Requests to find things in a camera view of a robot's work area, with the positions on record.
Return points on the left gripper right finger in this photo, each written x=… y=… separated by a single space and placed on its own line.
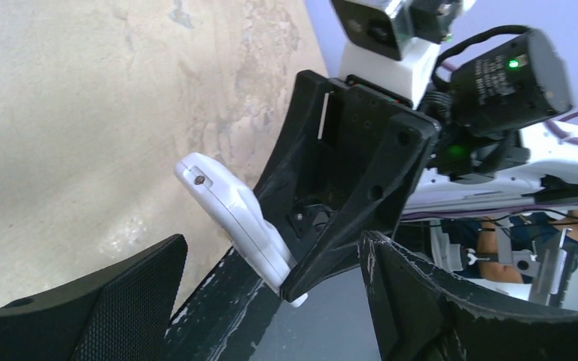
x=422 y=312

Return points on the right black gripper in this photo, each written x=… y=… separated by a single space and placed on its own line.
x=347 y=159

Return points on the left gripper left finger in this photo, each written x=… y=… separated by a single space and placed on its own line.
x=120 y=312

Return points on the white remote control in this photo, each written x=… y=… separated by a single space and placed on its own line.
x=233 y=205

